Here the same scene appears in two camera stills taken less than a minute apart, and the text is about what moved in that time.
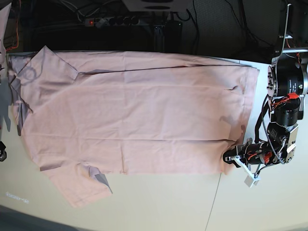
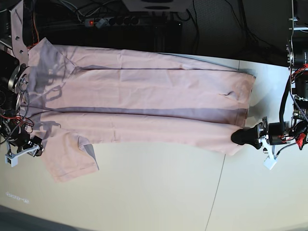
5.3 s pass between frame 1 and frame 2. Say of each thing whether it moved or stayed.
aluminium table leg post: stayed
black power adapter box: stayed
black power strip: stayed
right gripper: moved
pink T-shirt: moved
